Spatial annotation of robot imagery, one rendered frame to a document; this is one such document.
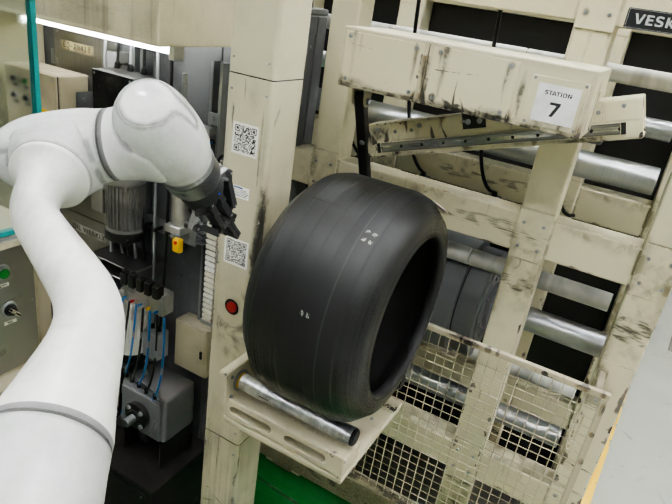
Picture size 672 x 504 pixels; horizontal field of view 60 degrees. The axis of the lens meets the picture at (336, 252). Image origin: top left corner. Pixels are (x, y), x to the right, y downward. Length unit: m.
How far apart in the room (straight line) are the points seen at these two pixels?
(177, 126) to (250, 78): 0.61
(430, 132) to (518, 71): 0.32
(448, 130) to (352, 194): 0.41
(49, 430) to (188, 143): 0.45
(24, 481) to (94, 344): 0.14
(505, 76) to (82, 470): 1.17
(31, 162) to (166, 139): 0.17
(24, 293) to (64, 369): 1.06
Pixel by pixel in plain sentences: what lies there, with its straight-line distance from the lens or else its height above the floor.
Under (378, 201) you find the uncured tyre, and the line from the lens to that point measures 1.26.
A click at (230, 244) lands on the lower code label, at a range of 1.51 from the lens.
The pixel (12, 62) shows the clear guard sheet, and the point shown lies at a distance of 1.38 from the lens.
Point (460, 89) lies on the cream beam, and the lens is 1.43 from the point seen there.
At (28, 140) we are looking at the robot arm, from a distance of 0.85.
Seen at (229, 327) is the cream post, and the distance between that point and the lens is 1.61.
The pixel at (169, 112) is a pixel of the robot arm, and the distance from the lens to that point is 0.78.
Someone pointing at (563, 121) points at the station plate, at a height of 1.67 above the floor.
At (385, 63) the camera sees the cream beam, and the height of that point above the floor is 1.71.
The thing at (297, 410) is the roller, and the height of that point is 0.91.
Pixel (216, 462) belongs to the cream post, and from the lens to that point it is 1.91.
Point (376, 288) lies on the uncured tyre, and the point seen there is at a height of 1.33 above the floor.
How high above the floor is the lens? 1.85
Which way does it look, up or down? 24 degrees down
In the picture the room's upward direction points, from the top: 9 degrees clockwise
